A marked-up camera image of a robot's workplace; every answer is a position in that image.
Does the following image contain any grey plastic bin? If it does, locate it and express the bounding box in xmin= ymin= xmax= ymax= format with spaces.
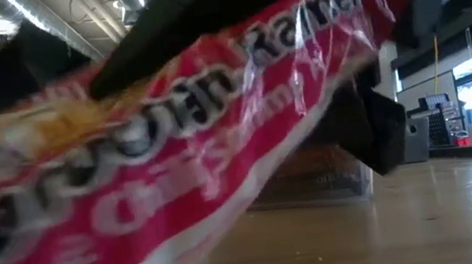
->
xmin=398 ymin=115 xmax=434 ymax=166

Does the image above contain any clear plastic bin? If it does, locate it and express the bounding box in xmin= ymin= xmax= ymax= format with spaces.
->
xmin=241 ymin=133 xmax=377 ymax=216

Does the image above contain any pink chili ramen noodle pack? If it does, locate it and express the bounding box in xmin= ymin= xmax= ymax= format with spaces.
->
xmin=0 ymin=0 xmax=445 ymax=264

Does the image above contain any red container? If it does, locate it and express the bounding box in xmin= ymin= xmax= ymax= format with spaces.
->
xmin=451 ymin=133 xmax=472 ymax=149

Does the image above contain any black wire rack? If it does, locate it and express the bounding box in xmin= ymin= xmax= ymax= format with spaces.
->
xmin=406 ymin=90 xmax=467 ymax=152

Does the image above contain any yellow hanging cable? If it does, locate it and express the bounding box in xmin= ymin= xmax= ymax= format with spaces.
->
xmin=426 ymin=33 xmax=446 ymax=96

